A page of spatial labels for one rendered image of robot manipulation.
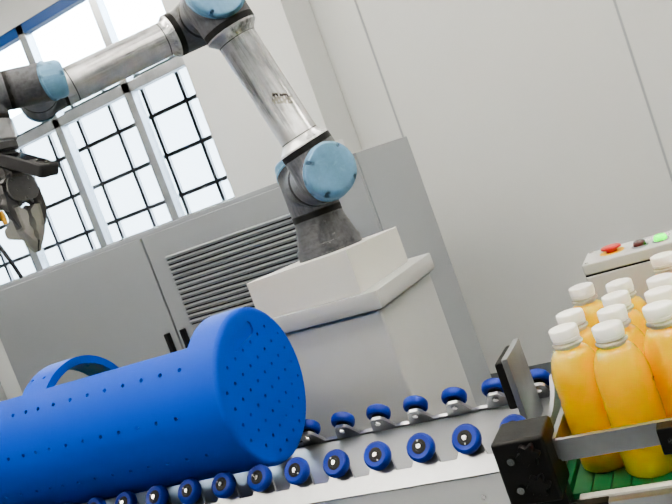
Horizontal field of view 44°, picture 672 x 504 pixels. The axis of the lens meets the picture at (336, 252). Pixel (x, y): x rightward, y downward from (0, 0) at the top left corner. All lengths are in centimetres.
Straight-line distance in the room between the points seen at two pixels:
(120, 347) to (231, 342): 240
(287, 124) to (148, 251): 193
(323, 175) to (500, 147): 248
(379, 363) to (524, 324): 258
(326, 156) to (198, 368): 54
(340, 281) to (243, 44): 52
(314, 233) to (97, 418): 62
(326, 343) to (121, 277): 202
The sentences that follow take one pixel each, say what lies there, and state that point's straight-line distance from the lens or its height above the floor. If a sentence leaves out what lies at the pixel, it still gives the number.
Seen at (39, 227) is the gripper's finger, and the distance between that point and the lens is 166.
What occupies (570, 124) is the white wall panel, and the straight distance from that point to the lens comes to 401.
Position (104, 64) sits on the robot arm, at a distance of 182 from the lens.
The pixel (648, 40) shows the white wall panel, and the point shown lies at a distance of 394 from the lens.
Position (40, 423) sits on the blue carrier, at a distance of 164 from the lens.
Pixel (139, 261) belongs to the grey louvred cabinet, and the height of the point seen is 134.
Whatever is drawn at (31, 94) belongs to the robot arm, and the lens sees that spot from 168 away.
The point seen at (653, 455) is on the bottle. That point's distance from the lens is 113.
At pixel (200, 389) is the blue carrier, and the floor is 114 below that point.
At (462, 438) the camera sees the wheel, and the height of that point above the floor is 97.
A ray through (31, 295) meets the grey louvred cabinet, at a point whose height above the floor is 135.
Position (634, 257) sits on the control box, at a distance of 149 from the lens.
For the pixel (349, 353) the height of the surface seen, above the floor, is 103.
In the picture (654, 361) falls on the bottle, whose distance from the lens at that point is 113.
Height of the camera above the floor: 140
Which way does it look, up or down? 5 degrees down
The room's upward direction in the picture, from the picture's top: 20 degrees counter-clockwise
